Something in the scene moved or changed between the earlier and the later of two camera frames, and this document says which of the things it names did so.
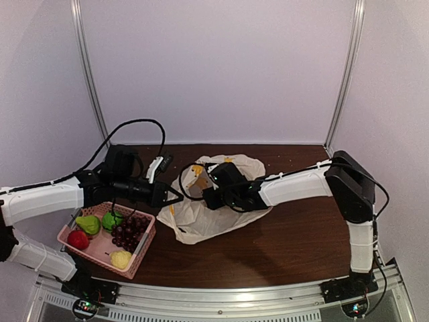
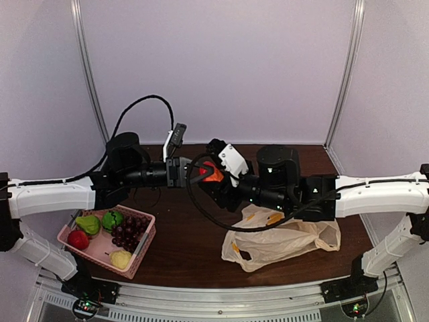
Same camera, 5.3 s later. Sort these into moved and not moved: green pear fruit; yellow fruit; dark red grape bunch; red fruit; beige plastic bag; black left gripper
Moved: black left gripper; beige plastic bag
Not moved: red fruit; dark red grape bunch; green pear fruit; yellow fruit
